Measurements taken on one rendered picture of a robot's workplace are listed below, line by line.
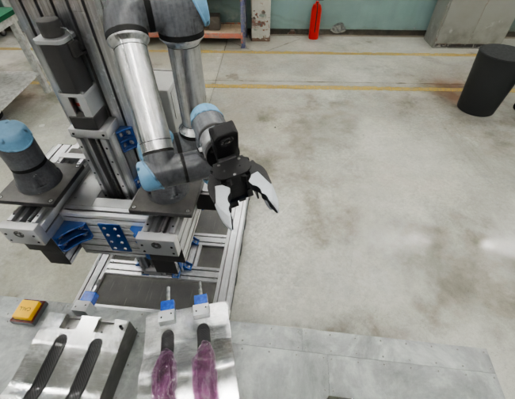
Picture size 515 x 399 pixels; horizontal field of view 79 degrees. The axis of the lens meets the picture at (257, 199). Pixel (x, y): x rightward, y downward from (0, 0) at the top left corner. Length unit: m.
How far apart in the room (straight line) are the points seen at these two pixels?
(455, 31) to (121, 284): 5.53
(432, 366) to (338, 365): 0.29
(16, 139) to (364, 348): 1.29
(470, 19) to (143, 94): 5.56
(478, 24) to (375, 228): 4.23
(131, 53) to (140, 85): 0.07
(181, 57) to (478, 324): 2.13
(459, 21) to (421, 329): 4.72
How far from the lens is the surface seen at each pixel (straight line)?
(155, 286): 1.93
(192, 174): 0.76
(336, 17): 5.91
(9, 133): 1.30
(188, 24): 0.87
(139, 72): 0.80
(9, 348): 1.34
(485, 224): 2.94
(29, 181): 1.35
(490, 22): 6.18
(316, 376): 1.08
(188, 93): 0.94
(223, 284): 1.84
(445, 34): 5.95
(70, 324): 1.20
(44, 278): 2.53
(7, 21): 4.38
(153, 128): 0.77
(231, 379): 0.97
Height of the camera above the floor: 1.83
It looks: 46 degrees down
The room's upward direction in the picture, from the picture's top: straight up
